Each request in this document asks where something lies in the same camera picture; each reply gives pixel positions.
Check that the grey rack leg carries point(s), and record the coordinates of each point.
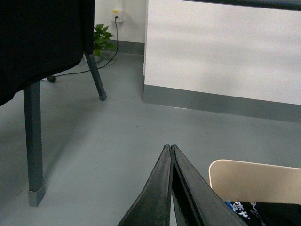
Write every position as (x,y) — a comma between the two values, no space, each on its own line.
(32,115)
(96,76)

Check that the white wall socket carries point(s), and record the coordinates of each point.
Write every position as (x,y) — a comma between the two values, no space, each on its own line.
(117,15)

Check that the black printed t-shirt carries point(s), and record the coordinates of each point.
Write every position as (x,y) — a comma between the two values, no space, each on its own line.
(267,214)

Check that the grey rack rear leg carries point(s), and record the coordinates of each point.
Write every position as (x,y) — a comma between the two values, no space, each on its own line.
(96,76)

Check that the grey rack front leg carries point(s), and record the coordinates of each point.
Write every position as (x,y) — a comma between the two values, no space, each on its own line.
(32,115)

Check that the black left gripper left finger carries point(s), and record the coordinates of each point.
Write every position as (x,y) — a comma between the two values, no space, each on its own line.
(152,206)

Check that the green potted plant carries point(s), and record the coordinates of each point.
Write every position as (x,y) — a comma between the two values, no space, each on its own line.
(102,41)

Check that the cream plastic laundry hamper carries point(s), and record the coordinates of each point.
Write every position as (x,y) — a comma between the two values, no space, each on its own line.
(254,182)

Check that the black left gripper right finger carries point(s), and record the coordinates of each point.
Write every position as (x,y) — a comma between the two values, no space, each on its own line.
(195,203)

